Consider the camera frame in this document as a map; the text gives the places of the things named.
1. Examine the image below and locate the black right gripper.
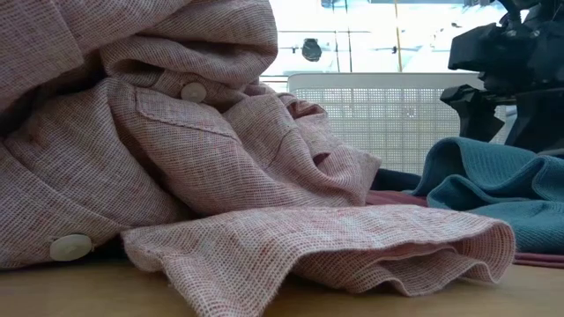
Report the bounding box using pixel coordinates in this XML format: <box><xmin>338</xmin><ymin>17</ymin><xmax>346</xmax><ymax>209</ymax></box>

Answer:
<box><xmin>440</xmin><ymin>17</ymin><xmax>564</xmax><ymax>155</ymax></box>

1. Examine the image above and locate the dusty blue waffle cloth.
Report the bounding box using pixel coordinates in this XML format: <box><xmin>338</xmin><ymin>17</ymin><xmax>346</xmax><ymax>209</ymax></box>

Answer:
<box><xmin>412</xmin><ymin>136</ymin><xmax>564</xmax><ymax>255</ymax></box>

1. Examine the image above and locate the maroon cloth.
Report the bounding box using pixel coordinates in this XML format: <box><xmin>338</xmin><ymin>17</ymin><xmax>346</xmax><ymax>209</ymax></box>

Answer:
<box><xmin>365</xmin><ymin>189</ymin><xmax>564</xmax><ymax>269</ymax></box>

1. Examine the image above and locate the pink woven button shirt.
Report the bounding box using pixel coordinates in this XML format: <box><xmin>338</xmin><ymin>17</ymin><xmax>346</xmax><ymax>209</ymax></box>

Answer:
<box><xmin>0</xmin><ymin>0</ymin><xmax>516</xmax><ymax>317</ymax></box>

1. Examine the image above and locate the white perforated plastic basket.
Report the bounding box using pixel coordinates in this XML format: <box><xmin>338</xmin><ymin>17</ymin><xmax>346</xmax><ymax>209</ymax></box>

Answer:
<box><xmin>286</xmin><ymin>72</ymin><xmax>508</xmax><ymax>176</ymax></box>

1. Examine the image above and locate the yellow hanging cable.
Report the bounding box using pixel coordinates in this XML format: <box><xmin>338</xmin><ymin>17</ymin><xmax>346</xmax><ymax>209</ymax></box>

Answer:
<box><xmin>393</xmin><ymin>0</ymin><xmax>404</xmax><ymax>74</ymax></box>

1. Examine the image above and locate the black ceiling cable reel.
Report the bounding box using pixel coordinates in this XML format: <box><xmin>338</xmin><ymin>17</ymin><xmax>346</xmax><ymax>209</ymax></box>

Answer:
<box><xmin>301</xmin><ymin>38</ymin><xmax>323</xmax><ymax>63</ymax></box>

